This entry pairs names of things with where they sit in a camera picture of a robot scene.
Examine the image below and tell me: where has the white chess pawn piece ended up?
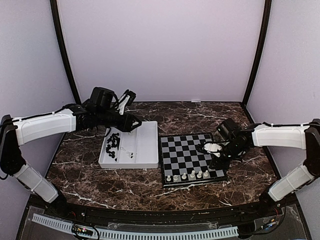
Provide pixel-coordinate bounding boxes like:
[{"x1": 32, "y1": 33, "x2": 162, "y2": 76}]
[{"x1": 181, "y1": 173, "x2": 187, "y2": 180}]

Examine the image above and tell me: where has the pile of black chess pieces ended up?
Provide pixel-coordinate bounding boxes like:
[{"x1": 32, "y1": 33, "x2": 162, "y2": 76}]
[{"x1": 105, "y1": 132, "x2": 121, "y2": 162}]

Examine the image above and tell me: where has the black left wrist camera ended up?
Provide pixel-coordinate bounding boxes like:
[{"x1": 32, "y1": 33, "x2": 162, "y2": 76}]
[{"x1": 90, "y1": 86, "x2": 116, "y2": 109}]

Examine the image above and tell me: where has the white plastic parts tray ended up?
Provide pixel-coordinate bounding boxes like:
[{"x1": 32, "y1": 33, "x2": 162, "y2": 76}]
[{"x1": 98, "y1": 121, "x2": 159, "y2": 169}]

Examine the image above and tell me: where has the black and grey chessboard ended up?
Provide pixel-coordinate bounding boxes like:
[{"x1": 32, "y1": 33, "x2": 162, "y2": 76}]
[{"x1": 158, "y1": 132, "x2": 228, "y2": 188}]

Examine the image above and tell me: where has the white slotted cable duct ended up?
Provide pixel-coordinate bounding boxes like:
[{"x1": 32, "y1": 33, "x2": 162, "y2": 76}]
[{"x1": 31, "y1": 213, "x2": 239, "y2": 240}]

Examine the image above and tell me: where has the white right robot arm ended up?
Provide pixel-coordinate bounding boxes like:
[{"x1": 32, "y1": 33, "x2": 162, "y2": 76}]
[{"x1": 203, "y1": 118, "x2": 320, "y2": 217}]

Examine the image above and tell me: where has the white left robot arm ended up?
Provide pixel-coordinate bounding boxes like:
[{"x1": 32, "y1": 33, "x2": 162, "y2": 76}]
[{"x1": 0, "y1": 104, "x2": 142, "y2": 218}]

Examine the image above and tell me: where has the white chess king piece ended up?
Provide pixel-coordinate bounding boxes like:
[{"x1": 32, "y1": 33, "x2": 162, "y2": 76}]
[{"x1": 196, "y1": 170, "x2": 203, "y2": 179}]

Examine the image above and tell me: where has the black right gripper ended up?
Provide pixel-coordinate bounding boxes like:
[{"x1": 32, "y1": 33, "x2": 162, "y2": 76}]
[{"x1": 209, "y1": 140, "x2": 246, "y2": 171}]

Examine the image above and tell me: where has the black front rail base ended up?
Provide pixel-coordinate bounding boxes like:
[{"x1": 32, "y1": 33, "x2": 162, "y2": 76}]
[{"x1": 27, "y1": 193, "x2": 301, "y2": 226}]

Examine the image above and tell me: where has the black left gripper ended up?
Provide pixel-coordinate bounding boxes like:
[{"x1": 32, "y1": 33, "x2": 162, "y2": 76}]
[{"x1": 96, "y1": 108, "x2": 142, "y2": 133}]

